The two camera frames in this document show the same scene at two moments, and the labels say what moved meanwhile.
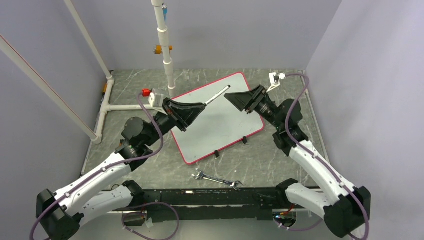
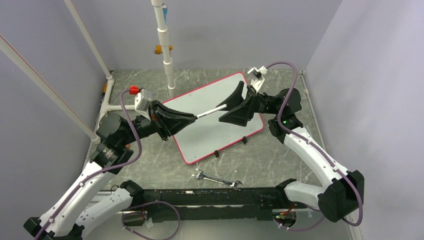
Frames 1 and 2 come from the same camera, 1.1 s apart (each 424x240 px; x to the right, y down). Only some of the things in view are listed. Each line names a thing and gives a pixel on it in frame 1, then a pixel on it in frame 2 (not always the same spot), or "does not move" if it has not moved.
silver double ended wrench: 203,175 does not move
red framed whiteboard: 221,123 does not move
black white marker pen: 217,95 to 222,106
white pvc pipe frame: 105,106 does not move
